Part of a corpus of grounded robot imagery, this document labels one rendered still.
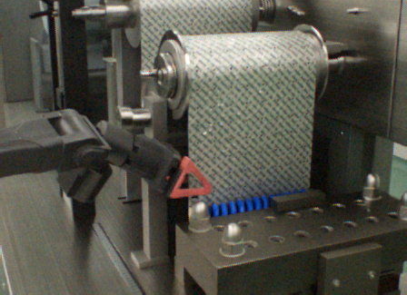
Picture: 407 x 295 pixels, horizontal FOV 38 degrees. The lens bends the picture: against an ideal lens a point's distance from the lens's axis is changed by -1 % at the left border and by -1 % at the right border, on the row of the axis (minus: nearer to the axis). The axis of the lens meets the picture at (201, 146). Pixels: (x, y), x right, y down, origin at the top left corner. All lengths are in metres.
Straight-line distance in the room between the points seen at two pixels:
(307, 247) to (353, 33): 0.41
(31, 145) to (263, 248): 0.36
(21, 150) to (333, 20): 0.63
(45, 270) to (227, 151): 0.40
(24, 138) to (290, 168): 0.48
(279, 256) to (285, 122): 0.27
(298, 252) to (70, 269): 0.44
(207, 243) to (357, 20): 0.48
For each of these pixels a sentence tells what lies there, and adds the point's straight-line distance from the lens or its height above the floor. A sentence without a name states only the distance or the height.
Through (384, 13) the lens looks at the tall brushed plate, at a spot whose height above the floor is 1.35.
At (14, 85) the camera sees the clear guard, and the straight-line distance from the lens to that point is 1.94.
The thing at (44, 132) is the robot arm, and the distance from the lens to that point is 0.83.
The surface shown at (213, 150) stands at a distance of 0.99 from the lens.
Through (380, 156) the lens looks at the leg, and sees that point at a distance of 1.37.
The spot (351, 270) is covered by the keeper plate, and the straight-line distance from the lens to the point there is 0.93.
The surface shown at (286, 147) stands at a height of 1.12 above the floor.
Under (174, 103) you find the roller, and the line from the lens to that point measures 0.98.
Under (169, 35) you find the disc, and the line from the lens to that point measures 1.00.
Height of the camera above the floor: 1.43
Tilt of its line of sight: 17 degrees down
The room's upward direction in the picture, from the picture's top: straight up
